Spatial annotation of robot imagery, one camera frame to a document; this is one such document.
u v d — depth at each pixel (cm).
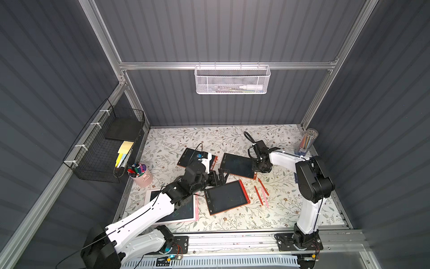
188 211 83
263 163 78
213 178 65
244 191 90
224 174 67
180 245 73
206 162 68
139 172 85
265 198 87
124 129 79
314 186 51
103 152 72
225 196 89
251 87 90
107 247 39
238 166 98
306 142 94
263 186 91
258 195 89
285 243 73
